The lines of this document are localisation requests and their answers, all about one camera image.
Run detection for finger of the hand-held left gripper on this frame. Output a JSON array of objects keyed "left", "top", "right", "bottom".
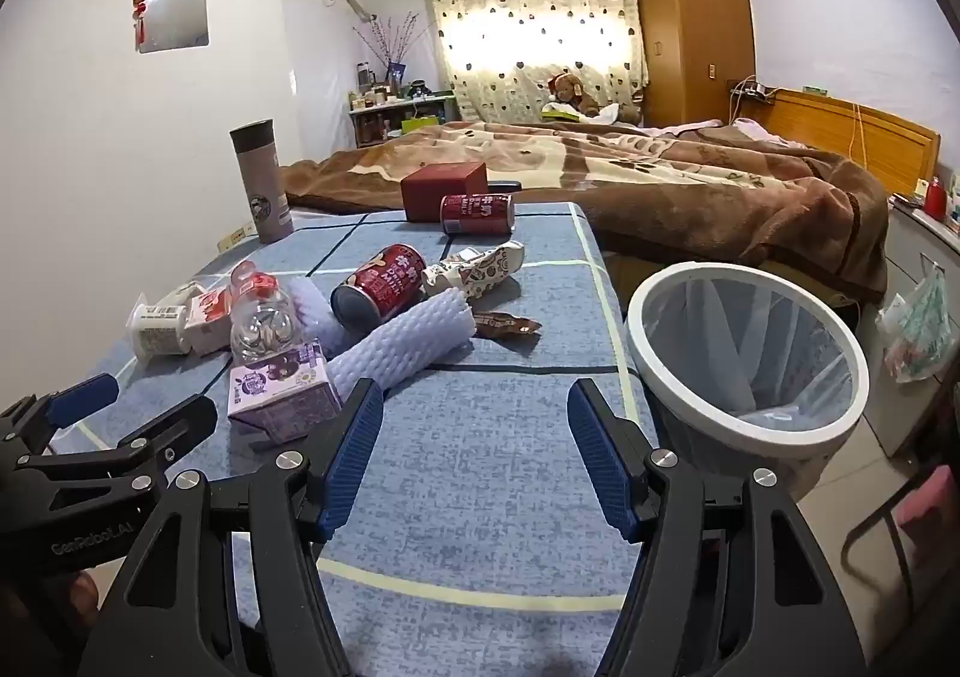
[
  {"left": 0, "top": 374, "right": 119, "bottom": 457},
  {"left": 15, "top": 393, "right": 218, "bottom": 496}
]

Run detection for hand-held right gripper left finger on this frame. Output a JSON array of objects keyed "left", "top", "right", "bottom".
[{"left": 79, "top": 378, "right": 385, "bottom": 677}]

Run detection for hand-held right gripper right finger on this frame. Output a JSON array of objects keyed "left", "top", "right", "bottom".
[{"left": 566, "top": 378, "right": 871, "bottom": 677}]

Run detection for purple milk carton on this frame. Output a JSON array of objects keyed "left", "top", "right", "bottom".
[{"left": 227, "top": 339, "right": 344, "bottom": 444}]

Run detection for red white small carton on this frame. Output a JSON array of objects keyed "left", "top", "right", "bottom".
[{"left": 184, "top": 285, "right": 237, "bottom": 356}]

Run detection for clear plastic bottle red cap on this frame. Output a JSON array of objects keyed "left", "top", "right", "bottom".
[{"left": 229, "top": 259, "right": 307, "bottom": 367}]

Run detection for brown snack wrapper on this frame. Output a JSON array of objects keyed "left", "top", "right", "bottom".
[{"left": 474, "top": 311, "right": 542, "bottom": 341}]

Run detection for red milk drink can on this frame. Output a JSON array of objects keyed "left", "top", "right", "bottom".
[
  {"left": 439, "top": 192, "right": 517, "bottom": 236},
  {"left": 331, "top": 243, "right": 427, "bottom": 332}
]

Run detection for white round waste bin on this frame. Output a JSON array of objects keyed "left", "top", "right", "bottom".
[{"left": 625, "top": 261, "right": 871, "bottom": 502}]

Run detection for patterned white drink carton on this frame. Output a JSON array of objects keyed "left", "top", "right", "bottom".
[{"left": 421, "top": 240, "right": 526, "bottom": 303}]

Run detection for person's left hand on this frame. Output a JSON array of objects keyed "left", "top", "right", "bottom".
[{"left": 45, "top": 570, "right": 102, "bottom": 637}]

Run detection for grey thermos tumbler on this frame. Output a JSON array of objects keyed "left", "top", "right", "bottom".
[{"left": 229, "top": 118, "right": 295, "bottom": 245}]

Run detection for brown printed blanket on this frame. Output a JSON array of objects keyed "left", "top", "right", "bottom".
[{"left": 279, "top": 118, "right": 890, "bottom": 303}]

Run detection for dark red box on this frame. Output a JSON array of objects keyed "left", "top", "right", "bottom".
[{"left": 400, "top": 161, "right": 490, "bottom": 222}]

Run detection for black metal chair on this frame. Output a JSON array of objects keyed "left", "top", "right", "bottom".
[{"left": 840, "top": 467, "right": 946, "bottom": 655}]

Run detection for pink cushion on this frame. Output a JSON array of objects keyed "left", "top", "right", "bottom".
[{"left": 896, "top": 463, "right": 953, "bottom": 535}]

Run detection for printed plastic bag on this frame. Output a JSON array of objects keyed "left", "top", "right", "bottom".
[{"left": 876, "top": 261, "right": 955, "bottom": 384}]

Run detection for cluttered white shelf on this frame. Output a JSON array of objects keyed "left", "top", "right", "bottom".
[{"left": 346, "top": 88, "right": 458, "bottom": 149}]

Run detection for brown teddy bear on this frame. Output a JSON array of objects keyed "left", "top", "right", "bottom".
[{"left": 546, "top": 73, "right": 601, "bottom": 119}]

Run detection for white bedside cabinet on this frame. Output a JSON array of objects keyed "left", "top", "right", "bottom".
[{"left": 881, "top": 193, "right": 960, "bottom": 461}]

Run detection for wooden bed headboard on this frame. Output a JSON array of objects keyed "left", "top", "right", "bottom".
[{"left": 731, "top": 85, "right": 942, "bottom": 187}]

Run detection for dry branch decoration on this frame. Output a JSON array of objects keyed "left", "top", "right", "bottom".
[{"left": 352, "top": 11, "right": 432, "bottom": 86}]

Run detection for wooden wardrobe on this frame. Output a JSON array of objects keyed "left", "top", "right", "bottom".
[{"left": 628, "top": 0, "right": 757, "bottom": 127}]

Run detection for square wall mirror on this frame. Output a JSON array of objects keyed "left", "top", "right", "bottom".
[{"left": 137, "top": 0, "right": 209, "bottom": 55}]

